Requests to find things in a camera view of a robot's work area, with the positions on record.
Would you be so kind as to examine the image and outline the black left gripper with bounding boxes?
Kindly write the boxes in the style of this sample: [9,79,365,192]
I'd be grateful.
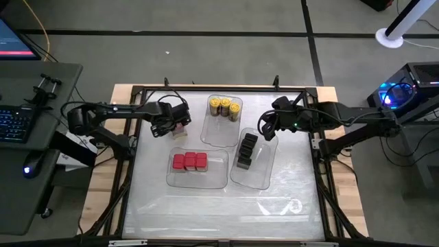
[150,101,192,138]

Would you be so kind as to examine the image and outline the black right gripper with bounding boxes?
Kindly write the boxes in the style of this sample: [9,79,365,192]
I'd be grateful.
[270,95,311,133]

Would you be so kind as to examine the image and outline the wide clear plastic bin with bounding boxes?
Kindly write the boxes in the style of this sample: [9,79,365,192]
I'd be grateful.
[166,146,230,189]

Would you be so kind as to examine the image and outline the white cardboard box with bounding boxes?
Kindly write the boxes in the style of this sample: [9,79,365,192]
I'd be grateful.
[56,132,100,172]

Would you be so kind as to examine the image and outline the black clamp stand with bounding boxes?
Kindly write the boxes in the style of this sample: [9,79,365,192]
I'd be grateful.
[23,73,62,110]

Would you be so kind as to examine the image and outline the white pole with round base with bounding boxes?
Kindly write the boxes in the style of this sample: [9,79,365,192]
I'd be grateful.
[375,0,437,49]

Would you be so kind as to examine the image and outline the black computer tower with lights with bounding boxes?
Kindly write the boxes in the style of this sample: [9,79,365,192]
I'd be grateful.
[366,61,439,120]

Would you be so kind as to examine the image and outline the black box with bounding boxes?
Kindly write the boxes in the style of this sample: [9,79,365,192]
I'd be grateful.
[359,0,394,12]

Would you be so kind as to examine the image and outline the black computer mouse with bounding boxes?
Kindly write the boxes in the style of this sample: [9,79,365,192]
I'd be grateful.
[22,150,45,179]

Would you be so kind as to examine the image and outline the backlit black keyboard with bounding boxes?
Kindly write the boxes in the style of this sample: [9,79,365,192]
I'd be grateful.
[0,105,35,144]

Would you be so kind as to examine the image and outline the grey side desk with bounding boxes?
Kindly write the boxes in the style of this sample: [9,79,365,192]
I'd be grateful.
[0,61,84,236]

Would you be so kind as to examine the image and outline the computer monitor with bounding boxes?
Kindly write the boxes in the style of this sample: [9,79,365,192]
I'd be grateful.
[0,19,42,61]

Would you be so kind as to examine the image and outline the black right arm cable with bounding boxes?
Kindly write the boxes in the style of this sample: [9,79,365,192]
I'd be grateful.
[257,108,279,141]

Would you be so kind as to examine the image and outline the silver frame bracket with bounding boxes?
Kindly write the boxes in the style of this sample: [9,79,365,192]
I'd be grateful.
[300,241,340,247]
[108,239,148,247]

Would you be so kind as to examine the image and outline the yellow cable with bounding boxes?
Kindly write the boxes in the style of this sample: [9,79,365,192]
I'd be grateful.
[22,0,51,62]

